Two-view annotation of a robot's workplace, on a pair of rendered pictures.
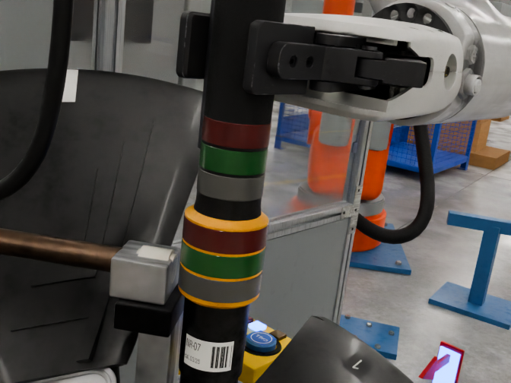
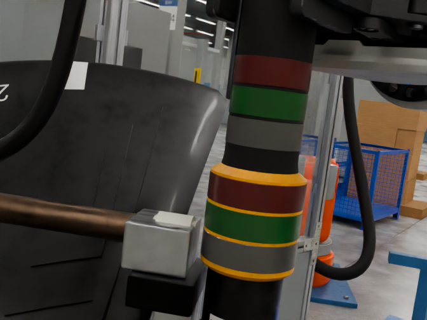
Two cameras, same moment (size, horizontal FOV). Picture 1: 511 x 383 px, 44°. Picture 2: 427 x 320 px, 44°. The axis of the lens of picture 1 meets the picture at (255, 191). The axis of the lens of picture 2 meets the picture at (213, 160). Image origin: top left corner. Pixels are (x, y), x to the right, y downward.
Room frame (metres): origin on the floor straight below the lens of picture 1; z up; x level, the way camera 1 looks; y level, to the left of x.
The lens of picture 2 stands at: (0.08, 0.03, 1.42)
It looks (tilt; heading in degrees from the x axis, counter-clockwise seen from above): 7 degrees down; 2
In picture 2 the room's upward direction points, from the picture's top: 7 degrees clockwise
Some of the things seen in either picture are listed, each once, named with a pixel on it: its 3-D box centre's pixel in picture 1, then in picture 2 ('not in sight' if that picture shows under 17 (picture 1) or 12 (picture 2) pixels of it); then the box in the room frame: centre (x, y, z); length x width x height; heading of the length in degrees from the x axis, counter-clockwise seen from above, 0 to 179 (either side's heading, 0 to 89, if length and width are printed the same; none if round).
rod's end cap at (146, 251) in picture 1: (155, 265); (174, 235); (0.31, 0.05, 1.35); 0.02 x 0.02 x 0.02; 85
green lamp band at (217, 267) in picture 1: (223, 251); (253, 216); (0.31, 0.01, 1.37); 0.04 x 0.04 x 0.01
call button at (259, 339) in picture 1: (261, 343); not in sight; (0.75, -0.03, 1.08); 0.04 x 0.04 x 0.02
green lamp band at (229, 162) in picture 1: (233, 155); (268, 103); (0.31, 0.01, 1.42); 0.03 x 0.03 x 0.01
